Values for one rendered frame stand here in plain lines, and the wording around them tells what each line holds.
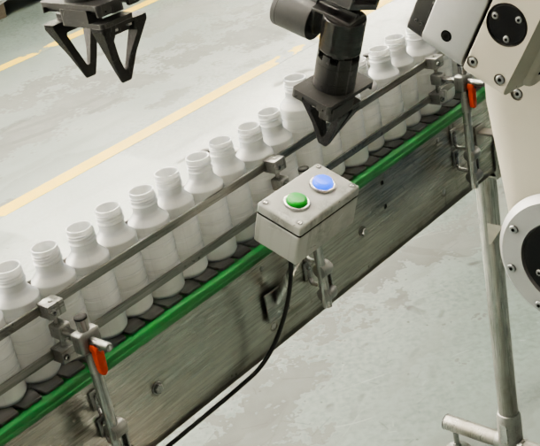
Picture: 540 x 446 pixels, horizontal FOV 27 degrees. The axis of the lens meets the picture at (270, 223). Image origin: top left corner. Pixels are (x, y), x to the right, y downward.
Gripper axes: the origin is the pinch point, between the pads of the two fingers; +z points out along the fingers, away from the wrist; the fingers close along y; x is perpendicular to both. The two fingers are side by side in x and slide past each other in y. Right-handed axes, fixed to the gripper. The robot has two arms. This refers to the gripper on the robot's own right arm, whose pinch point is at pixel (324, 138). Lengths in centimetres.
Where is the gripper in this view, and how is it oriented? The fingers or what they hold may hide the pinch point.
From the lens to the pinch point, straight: 155.9
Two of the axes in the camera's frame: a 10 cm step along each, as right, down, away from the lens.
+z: -1.1, 7.6, 6.4
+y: -6.4, 4.4, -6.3
